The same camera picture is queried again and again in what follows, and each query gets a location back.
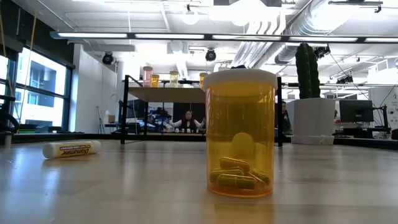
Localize pale yellow pill bottle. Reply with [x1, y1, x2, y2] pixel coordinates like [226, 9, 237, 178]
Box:
[169, 70, 180, 88]

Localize large amber pill bottle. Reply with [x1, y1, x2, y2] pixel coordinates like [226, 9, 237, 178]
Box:
[201, 68, 279, 199]

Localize pink pill bottle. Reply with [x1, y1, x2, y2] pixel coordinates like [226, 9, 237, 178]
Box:
[142, 65, 154, 88]

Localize yellow white Dramamine tube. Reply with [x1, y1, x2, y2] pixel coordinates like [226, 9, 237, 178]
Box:
[42, 140, 103, 160]

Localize wooden shelf black legs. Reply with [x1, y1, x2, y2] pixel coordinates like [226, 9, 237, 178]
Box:
[120, 74, 284, 147]

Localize person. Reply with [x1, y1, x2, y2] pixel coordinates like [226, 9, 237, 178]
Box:
[281, 101, 293, 135]
[169, 110, 206, 134]

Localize black background equipment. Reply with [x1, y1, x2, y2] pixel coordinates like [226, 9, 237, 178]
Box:
[148, 106, 174, 133]

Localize round white pendant lamp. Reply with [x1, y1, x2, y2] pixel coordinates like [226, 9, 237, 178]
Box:
[182, 9, 200, 26]

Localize black tripod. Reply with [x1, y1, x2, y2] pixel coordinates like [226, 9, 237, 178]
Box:
[95, 105, 106, 134]

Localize white planter pot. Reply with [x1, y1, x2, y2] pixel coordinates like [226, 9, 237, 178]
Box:
[285, 97, 336, 146]

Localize green cactus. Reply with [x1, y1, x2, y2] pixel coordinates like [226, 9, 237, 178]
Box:
[294, 42, 322, 100]

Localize long ceiling light bar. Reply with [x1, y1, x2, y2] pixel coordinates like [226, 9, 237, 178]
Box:
[49, 30, 398, 44]

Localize black ceiling spotlight cluster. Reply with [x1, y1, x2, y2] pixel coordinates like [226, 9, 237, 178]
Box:
[313, 44, 331, 60]
[335, 72, 354, 85]

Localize black computer monitor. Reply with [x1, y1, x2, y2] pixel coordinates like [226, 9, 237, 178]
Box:
[338, 99, 375, 123]

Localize black ceiling track fixture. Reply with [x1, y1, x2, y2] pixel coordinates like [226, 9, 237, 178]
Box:
[328, 0, 384, 14]

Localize black metal stand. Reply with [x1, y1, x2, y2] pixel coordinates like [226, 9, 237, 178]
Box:
[0, 94, 20, 133]

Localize black aluminium table frame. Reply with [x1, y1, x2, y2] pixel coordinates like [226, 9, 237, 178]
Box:
[0, 132, 398, 151]

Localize silver ventilation duct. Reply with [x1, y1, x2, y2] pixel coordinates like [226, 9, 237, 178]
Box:
[274, 0, 354, 65]

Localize yellow cable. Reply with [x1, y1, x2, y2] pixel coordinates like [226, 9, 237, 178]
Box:
[15, 6, 39, 134]

